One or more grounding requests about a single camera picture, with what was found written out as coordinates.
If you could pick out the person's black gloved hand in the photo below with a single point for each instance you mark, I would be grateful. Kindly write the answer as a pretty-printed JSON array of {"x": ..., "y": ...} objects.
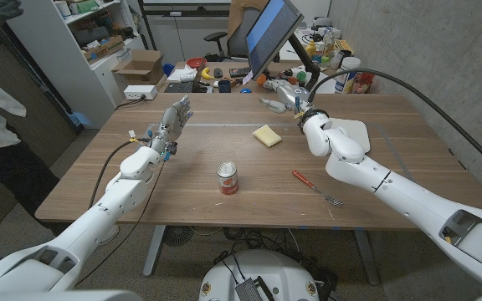
[{"x": 2, "y": 9}]

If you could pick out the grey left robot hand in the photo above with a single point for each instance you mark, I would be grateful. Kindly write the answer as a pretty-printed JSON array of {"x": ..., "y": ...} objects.
[{"x": 172, "y": 123}]

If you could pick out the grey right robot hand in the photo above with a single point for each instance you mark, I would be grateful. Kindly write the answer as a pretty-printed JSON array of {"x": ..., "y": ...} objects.
[{"x": 291, "y": 98}]

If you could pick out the yellow sponge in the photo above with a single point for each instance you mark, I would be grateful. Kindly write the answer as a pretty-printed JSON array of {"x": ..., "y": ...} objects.
[{"x": 267, "y": 136}]

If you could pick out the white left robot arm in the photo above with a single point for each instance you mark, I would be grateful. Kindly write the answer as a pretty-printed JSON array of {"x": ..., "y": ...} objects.
[{"x": 86, "y": 230}]

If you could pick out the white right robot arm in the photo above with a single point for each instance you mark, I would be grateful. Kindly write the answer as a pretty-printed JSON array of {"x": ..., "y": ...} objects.
[{"x": 412, "y": 196}]

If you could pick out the white plate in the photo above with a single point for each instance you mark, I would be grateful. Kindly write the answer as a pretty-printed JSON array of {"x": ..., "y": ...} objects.
[{"x": 357, "y": 129}]

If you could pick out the red and silver soda can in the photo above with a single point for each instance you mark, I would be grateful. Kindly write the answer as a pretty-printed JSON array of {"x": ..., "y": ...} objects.
[{"x": 227, "y": 180}]

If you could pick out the green ball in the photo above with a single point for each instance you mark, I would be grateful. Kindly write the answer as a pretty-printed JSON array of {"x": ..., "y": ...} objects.
[{"x": 301, "y": 76}]

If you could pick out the orange ball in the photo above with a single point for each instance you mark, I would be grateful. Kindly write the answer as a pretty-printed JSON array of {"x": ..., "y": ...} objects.
[{"x": 261, "y": 79}]

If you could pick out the black laptop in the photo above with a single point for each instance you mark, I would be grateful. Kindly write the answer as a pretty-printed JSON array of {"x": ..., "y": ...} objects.
[{"x": 179, "y": 87}]

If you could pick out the white power box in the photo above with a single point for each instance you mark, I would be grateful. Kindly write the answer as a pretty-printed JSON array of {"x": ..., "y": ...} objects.
[{"x": 139, "y": 92}]

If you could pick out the blue tape roll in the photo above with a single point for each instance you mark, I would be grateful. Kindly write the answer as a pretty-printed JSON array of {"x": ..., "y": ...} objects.
[{"x": 246, "y": 90}]

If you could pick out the yellow mustard bottle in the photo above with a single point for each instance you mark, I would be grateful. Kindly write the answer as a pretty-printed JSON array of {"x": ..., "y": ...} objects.
[{"x": 311, "y": 49}]

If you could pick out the black keyboard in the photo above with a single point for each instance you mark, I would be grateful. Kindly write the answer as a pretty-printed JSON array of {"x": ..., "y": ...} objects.
[{"x": 239, "y": 72}]

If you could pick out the yellow banana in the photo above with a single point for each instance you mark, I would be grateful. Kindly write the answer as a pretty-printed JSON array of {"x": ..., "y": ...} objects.
[{"x": 206, "y": 75}]

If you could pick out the open cardboard box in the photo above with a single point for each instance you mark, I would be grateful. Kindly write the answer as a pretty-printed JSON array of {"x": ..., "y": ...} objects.
[{"x": 142, "y": 67}]

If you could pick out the dark blue mug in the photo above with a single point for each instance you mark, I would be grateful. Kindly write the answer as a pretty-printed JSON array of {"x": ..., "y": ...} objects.
[{"x": 224, "y": 86}]

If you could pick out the red bowl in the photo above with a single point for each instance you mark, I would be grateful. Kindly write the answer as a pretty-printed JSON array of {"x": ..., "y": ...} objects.
[{"x": 196, "y": 62}]

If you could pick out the black computer monitor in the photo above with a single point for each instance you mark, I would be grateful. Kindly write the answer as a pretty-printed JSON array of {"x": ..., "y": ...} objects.
[{"x": 270, "y": 35}]

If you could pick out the white wipes canister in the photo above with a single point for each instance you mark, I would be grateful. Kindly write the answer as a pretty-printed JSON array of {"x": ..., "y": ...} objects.
[{"x": 350, "y": 62}]

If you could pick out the wooden back desk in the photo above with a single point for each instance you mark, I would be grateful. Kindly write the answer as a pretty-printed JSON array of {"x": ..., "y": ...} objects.
[{"x": 224, "y": 67}]

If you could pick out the grey office chair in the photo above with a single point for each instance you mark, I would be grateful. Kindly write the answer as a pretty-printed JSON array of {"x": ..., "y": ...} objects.
[{"x": 239, "y": 37}]

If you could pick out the white shelf unit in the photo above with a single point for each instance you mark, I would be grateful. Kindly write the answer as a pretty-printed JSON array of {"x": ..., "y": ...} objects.
[{"x": 65, "y": 79}]

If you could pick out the flat cardboard box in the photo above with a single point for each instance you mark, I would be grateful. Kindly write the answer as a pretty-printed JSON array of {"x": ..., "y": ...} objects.
[{"x": 104, "y": 49}]

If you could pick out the grey table leg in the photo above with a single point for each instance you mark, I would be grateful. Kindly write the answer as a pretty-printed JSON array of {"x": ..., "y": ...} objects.
[
  {"x": 366, "y": 255},
  {"x": 154, "y": 251}
]

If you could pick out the white robot torso base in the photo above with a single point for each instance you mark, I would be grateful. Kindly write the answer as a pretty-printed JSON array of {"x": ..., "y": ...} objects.
[{"x": 266, "y": 267}]

